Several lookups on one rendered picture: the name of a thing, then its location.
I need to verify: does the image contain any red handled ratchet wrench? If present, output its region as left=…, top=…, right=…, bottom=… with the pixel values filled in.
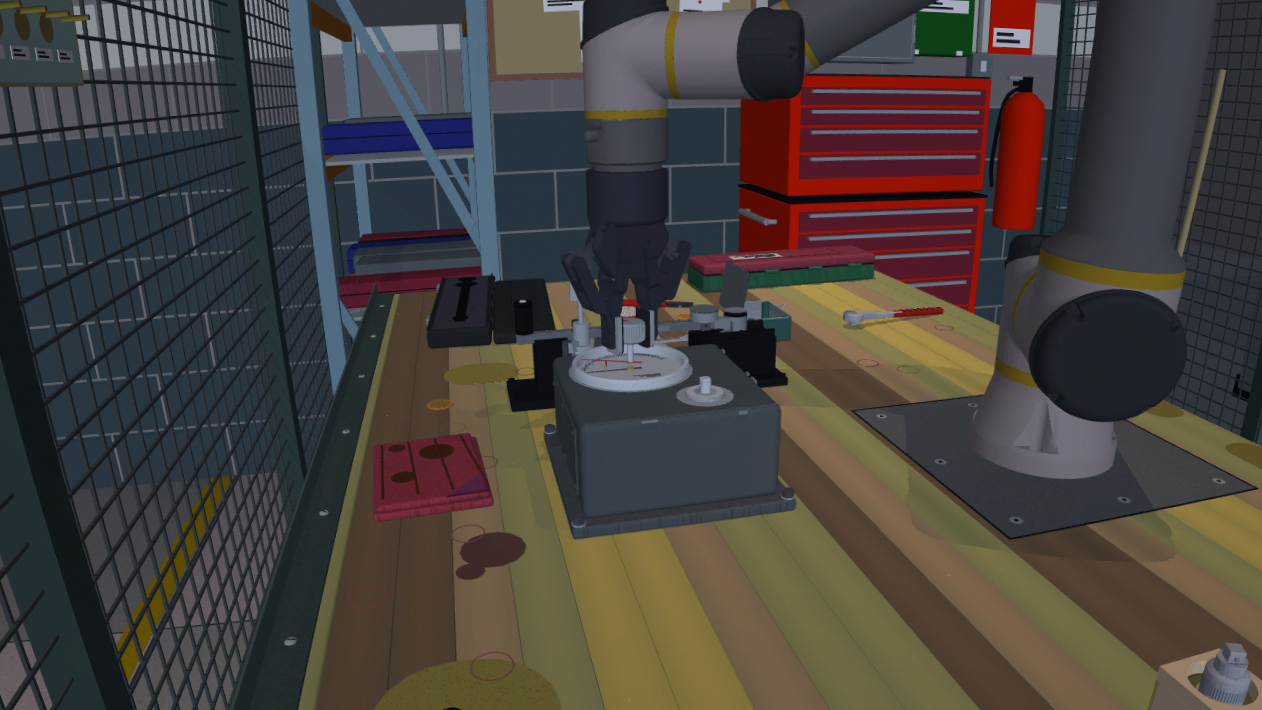
left=842, top=305, right=946, bottom=330

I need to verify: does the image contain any teal small tray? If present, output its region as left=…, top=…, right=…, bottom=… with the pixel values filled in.
left=749, top=300, right=791, bottom=343

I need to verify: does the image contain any blue flat case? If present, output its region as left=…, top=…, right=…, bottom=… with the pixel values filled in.
left=321, top=115, right=476, bottom=160

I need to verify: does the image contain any black wrench cradle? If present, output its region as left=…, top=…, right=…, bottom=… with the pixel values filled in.
left=505, top=320, right=790, bottom=414

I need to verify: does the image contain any cork notice board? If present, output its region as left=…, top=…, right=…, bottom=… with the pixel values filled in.
left=487, top=0, right=760, bottom=81

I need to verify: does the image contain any green wall sign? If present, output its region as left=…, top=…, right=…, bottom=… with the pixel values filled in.
left=914, top=0, right=979, bottom=59

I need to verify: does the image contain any grey tool board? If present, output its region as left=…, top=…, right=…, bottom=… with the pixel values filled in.
left=0, top=0, right=86, bottom=89

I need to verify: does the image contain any white round tester dial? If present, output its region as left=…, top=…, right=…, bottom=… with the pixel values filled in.
left=568, top=341, right=693, bottom=397

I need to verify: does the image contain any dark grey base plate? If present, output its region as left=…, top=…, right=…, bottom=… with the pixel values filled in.
left=851, top=393, right=1259, bottom=542

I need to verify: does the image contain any grey flat case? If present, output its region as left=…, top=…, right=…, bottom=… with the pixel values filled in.
left=350, top=240, right=486, bottom=278

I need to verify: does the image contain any red fire extinguisher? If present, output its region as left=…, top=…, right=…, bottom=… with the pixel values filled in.
left=987, top=75, right=1048, bottom=232

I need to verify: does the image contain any grey torque tester body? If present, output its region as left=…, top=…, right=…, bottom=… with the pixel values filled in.
left=545, top=343, right=798, bottom=541

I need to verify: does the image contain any red roller cabinet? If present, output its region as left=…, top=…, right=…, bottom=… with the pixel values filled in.
left=736, top=185, right=988, bottom=313

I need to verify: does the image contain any grey knurled socket adapter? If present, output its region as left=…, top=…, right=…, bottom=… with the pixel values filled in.
left=1196, top=641, right=1253, bottom=704

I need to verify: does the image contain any red and green long case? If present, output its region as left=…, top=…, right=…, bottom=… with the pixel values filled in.
left=686, top=245, right=878, bottom=294

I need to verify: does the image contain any pale wooden block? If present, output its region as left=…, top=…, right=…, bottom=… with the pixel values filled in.
left=1152, top=650, right=1262, bottom=710

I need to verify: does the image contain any red wall sign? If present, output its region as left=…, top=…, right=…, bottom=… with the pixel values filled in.
left=987, top=0, right=1038, bottom=57

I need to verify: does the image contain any dark green bench rail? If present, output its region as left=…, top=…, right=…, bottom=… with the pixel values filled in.
left=230, top=284, right=402, bottom=710

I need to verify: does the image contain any grey wall panel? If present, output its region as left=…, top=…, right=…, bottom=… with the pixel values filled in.
left=813, top=0, right=920, bottom=67

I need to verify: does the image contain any red slotted block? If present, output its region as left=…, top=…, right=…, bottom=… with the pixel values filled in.
left=371, top=432, right=495, bottom=523

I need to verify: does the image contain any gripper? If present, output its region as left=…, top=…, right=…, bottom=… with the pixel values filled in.
left=560, top=169, right=694, bottom=321

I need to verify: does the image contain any black case lid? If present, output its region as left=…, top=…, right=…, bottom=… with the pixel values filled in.
left=492, top=278, right=555, bottom=346

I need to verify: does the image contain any black foam tool case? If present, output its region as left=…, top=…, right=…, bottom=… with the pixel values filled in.
left=425, top=275, right=497, bottom=349

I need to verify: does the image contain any grey drag pointer knob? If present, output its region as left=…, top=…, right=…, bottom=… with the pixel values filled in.
left=613, top=313, right=657, bottom=358

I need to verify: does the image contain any blue steel shelf rack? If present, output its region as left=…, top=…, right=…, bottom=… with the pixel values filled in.
left=285, top=0, right=500, bottom=368

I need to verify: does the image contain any grey tester drive boss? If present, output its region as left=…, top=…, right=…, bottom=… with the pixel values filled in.
left=675, top=375, right=734, bottom=409

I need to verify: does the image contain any wooden pole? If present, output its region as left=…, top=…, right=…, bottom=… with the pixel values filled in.
left=1177, top=68, right=1230, bottom=260

